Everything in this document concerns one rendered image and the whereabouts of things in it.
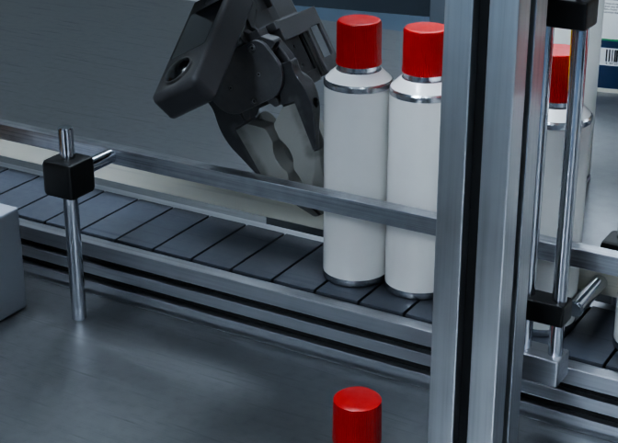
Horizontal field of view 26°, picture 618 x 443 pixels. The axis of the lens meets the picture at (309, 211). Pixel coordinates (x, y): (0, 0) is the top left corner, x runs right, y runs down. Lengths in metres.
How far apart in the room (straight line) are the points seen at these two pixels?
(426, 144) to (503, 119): 0.21
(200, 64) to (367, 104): 0.12
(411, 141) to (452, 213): 0.18
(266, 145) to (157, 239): 0.14
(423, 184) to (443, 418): 0.20
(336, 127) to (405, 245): 0.10
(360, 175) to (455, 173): 0.22
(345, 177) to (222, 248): 0.15
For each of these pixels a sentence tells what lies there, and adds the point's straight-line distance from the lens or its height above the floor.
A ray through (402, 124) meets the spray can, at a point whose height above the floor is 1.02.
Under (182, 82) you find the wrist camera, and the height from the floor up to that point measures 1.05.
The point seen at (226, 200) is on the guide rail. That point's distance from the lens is 1.14.
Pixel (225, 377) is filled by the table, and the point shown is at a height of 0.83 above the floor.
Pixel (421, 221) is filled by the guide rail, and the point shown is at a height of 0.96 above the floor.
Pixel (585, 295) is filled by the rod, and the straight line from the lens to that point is 0.97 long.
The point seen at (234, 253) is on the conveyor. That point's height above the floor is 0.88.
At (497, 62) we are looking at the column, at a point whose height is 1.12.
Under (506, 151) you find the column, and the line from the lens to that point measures 0.77.
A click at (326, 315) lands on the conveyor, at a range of 1.01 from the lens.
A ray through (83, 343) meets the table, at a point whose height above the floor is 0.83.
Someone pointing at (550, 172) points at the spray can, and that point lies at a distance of 0.92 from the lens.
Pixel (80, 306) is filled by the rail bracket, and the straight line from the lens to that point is 1.10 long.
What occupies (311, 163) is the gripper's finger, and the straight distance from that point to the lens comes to 1.03.
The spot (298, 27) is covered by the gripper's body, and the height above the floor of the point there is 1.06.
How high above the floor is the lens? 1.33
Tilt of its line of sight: 23 degrees down
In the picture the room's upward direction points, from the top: straight up
